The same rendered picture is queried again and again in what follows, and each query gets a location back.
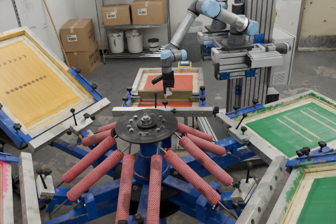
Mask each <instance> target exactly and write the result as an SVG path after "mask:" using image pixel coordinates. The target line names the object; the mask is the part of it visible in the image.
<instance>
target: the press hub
mask: <svg viewBox="0 0 336 224"><path fill-rule="evenodd" d="M177 128H178V120H177V118H176V117H175V116H174V115H173V114H172V113H170V112H168V111H165V110H162V109H155V108H146V109H139V110H135V111H132V112H129V113H127V114H125V115H124V116H122V117H121V118H120V119H119V120H118V121H117V123H116V125H115V132H116V134H117V136H118V137H119V138H120V139H122V140H124V141H126V142H128V143H132V144H139V146H140V149H139V150H138V152H137V153H135V154H132V155H133V156H134V160H135V162H134V166H133V178H134V179H135V180H136V183H133V184H132V185H131V195H130V205H129V214H128V215H129V216H134V215H135V214H137V211H138V206H139V201H140V197H141V192H142V187H143V184H144V185H149V183H150V170H151V157H152V156H153V155H156V153H157V145H156V144H155V143H158V142H161V141H163V140H166V139H167V138H169V137H171V136H172V135H173V134H174V133H175V132H176V130H177ZM164 154H165V153H164V152H163V151H162V150H160V149H159V148H158V155H160V156H162V172H161V190H160V208H159V218H160V224H167V217H169V216H171V215H173V214H174V213H176V212H177V211H179V210H180V206H179V205H177V204H175V203H172V202H170V201H168V200H169V199H171V198H173V197H174V196H176V195H177V194H179V193H180V191H179V190H177V189H175V188H172V187H170V186H168V185H166V184H164V183H163V181H164V180H165V179H166V178H167V177H168V176H169V175H170V176H172V177H175V178H177V179H179V180H181V181H184V182H186V183H188V181H187V180H186V179H185V178H184V177H183V176H182V175H181V174H180V173H179V172H178V171H176V170H175V169H172V170H170V165H169V163H168V162H167V161H166V160H165V159H164ZM121 173H122V164H119V165H118V166H117V168H116V169H115V172H114V175H113V180H114V181H115V180H118V179H120V178H121Z"/></svg>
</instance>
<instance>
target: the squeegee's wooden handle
mask: <svg viewBox="0 0 336 224"><path fill-rule="evenodd" d="M169 91H170V92H172V95H168V96H166V98H165V96H164V90H163V89H155V90H138V92H137V93H138V97H140V99H141V100H142V99H155V95H154V92H157V93H158V95H157V97H156V99H188V100H190V97H192V96H193V90H192V89H169Z"/></svg>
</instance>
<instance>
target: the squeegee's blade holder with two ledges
mask: <svg viewBox="0 0 336 224"><path fill-rule="evenodd" d="M163 100H165V101H166V100H167V101H188V100H189V99H156V101H163ZM142 101H155V99H142Z"/></svg>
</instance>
